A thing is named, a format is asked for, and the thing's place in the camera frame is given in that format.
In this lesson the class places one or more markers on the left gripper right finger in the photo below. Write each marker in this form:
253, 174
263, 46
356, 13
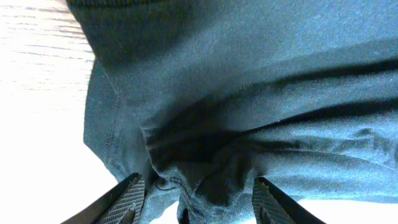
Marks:
273, 206

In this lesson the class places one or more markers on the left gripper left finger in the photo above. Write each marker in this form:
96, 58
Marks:
121, 205

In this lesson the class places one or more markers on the black t-shirt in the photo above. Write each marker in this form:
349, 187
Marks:
202, 97

